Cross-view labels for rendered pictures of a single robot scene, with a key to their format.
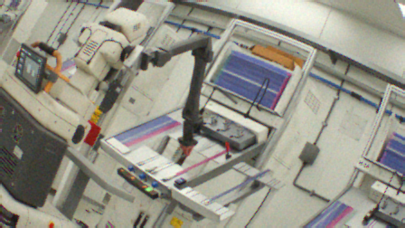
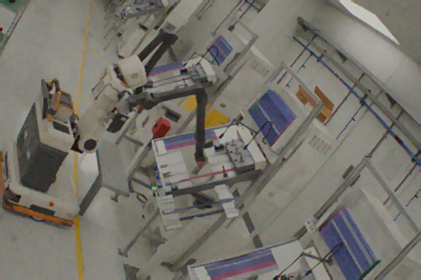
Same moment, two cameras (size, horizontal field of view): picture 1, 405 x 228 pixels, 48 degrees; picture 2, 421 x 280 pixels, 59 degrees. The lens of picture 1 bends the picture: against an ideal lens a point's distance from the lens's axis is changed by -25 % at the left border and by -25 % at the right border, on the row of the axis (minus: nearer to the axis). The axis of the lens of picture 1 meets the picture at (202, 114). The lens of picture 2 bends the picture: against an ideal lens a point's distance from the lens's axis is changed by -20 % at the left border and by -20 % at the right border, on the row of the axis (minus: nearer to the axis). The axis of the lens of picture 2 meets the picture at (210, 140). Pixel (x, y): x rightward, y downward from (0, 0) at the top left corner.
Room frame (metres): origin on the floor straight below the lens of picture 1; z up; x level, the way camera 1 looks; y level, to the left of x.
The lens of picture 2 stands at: (0.23, -0.90, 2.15)
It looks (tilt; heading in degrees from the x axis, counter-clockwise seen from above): 18 degrees down; 17
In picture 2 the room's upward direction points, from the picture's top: 39 degrees clockwise
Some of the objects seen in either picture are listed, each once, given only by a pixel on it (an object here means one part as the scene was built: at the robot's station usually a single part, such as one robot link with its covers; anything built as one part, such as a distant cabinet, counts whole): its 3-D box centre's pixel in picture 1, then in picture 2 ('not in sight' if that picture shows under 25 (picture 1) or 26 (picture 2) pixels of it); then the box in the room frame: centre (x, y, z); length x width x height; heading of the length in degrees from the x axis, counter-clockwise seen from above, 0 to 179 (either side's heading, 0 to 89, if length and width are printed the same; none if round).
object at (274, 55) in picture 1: (284, 60); (316, 102); (3.90, -0.30, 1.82); 0.68 x 0.30 x 0.20; 48
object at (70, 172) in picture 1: (71, 167); (142, 153); (3.87, 0.62, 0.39); 0.24 x 0.24 x 0.78; 48
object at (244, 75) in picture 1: (256, 80); (275, 118); (3.60, -0.18, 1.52); 0.51 x 0.13 x 0.27; 48
